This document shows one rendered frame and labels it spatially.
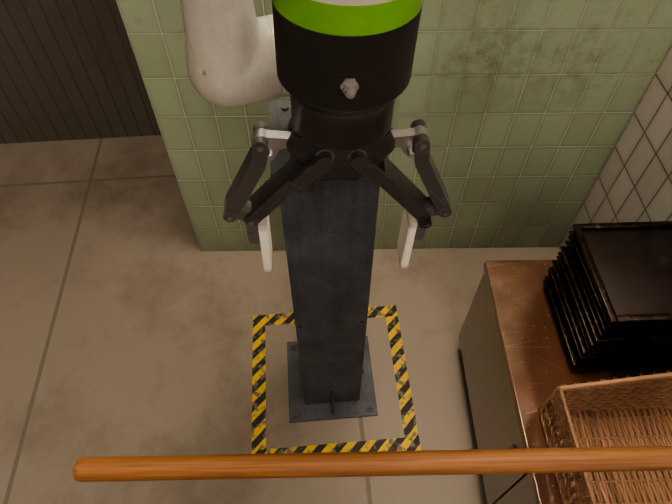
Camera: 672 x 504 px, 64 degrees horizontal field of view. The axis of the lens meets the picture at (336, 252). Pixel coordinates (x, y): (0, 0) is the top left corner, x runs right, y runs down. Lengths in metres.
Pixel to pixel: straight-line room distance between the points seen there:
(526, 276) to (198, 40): 1.19
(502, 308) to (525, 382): 0.22
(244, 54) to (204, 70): 0.07
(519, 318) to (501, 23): 0.84
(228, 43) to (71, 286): 1.83
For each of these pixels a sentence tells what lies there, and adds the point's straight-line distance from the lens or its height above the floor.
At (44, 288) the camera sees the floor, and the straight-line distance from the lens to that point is 2.58.
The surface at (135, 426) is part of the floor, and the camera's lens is 2.13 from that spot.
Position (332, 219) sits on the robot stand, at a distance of 1.12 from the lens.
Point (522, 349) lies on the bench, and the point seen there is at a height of 0.58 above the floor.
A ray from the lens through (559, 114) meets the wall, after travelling 2.00.
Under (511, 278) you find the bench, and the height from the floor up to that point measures 0.58.
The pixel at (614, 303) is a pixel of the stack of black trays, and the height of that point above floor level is 0.85.
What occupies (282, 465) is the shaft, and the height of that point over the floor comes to 1.20.
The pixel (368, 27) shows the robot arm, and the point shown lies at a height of 1.74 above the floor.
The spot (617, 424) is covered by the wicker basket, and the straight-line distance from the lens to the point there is 1.56.
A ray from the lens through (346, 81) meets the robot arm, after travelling 0.33.
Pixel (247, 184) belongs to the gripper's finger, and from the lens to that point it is 0.44.
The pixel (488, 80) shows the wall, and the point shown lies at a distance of 1.83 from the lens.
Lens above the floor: 1.91
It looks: 53 degrees down
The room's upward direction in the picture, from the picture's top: straight up
